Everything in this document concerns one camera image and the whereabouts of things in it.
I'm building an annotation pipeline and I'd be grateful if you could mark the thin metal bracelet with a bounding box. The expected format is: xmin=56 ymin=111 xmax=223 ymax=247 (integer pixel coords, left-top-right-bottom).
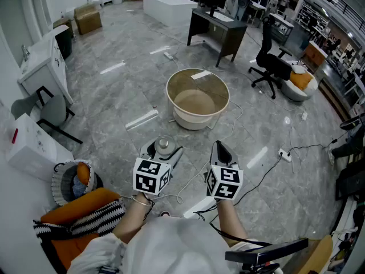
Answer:
xmin=131 ymin=195 xmax=152 ymax=207

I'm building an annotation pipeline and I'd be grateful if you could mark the person's right forearm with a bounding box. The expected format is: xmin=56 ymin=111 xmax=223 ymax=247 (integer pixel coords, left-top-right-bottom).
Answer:
xmin=216 ymin=200 xmax=249 ymax=248

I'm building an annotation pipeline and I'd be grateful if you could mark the large cardboard box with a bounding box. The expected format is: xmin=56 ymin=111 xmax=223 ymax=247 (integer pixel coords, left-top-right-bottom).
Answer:
xmin=74 ymin=4 xmax=103 ymax=35

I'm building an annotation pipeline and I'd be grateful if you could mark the orange armchair cushion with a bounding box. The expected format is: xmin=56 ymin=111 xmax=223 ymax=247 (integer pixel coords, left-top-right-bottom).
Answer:
xmin=289 ymin=70 xmax=314 ymax=92

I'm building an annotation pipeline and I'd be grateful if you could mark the orange sofa seat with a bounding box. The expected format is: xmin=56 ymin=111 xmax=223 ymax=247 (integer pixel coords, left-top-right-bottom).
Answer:
xmin=40 ymin=187 xmax=124 ymax=271

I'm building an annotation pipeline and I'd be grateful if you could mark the black metal rack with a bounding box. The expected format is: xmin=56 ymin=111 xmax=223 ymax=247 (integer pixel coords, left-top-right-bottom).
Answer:
xmin=335 ymin=164 xmax=365 ymax=201

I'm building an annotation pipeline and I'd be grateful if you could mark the orange wooden cabinet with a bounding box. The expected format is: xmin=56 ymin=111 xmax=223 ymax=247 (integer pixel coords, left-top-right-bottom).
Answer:
xmin=302 ymin=41 xmax=329 ymax=73

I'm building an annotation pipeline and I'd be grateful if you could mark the grey chair black frame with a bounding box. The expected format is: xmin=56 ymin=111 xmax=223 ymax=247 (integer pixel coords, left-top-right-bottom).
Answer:
xmin=10 ymin=86 xmax=84 ymax=144

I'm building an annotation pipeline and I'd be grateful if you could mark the large beige round tub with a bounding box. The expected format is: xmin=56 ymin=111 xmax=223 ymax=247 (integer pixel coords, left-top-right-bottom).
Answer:
xmin=166 ymin=68 xmax=230 ymax=131

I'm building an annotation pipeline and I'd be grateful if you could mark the black flat device box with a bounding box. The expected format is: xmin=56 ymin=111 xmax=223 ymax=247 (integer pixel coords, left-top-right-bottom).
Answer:
xmin=224 ymin=237 xmax=309 ymax=265

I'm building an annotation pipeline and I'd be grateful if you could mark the black white striped blanket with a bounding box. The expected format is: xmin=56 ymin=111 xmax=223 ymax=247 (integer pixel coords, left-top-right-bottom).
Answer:
xmin=33 ymin=198 xmax=127 ymax=241

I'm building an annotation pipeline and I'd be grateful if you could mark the black office chair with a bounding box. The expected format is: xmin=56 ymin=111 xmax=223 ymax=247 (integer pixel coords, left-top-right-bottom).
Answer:
xmin=248 ymin=15 xmax=293 ymax=100

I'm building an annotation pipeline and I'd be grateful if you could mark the small brown side table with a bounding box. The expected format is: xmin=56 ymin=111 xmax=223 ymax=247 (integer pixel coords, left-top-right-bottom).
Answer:
xmin=52 ymin=18 xmax=75 ymax=38

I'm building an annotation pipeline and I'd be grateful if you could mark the dark vanity desk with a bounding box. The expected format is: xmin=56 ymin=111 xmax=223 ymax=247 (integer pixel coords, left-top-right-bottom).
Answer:
xmin=186 ymin=7 xmax=248 ymax=67

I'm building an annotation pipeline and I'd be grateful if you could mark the person's white shirt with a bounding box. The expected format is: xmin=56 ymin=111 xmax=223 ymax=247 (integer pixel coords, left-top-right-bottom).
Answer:
xmin=67 ymin=217 xmax=283 ymax=274

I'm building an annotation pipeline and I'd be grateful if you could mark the woven grey basket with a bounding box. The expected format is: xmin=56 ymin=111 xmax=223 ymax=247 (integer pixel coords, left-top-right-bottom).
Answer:
xmin=51 ymin=159 xmax=104 ymax=207

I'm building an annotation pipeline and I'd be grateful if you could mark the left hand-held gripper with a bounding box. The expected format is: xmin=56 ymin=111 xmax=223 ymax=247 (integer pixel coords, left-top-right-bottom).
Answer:
xmin=132 ymin=139 xmax=184 ymax=196

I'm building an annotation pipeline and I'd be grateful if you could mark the clear plastic bottle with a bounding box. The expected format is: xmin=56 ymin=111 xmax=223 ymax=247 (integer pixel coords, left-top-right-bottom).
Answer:
xmin=153 ymin=135 xmax=177 ymax=158

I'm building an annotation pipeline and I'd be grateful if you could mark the white round armchair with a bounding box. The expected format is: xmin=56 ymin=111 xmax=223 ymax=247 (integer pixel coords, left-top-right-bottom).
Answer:
xmin=281 ymin=64 xmax=319 ymax=102

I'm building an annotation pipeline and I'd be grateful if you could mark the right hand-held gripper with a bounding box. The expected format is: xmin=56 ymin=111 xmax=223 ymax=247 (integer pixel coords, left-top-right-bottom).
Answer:
xmin=205 ymin=140 xmax=244 ymax=202

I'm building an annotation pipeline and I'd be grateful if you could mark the person's left forearm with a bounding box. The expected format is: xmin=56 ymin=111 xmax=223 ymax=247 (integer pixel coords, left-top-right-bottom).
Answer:
xmin=112 ymin=192 xmax=154 ymax=244

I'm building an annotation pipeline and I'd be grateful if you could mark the white vanity cabinet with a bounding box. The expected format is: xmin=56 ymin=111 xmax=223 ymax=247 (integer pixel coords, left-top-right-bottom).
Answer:
xmin=17 ymin=24 xmax=74 ymax=105

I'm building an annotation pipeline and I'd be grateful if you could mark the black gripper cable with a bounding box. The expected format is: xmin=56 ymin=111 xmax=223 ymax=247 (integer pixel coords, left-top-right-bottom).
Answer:
xmin=193 ymin=204 xmax=273 ymax=247

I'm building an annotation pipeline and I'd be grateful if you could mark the white rectangular box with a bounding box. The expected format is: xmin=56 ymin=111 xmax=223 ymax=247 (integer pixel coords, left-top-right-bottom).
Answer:
xmin=5 ymin=112 xmax=75 ymax=182

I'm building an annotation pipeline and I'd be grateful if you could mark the black round device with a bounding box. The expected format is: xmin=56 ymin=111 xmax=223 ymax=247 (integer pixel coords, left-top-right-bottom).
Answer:
xmin=339 ymin=115 xmax=363 ymax=131

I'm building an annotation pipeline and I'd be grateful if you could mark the white bathtub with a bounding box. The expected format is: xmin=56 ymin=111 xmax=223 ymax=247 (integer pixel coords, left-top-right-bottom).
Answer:
xmin=143 ymin=0 xmax=198 ymax=27

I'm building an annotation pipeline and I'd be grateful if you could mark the orange pillow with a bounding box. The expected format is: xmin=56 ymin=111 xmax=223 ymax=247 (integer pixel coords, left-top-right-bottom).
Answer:
xmin=76 ymin=162 xmax=92 ymax=187

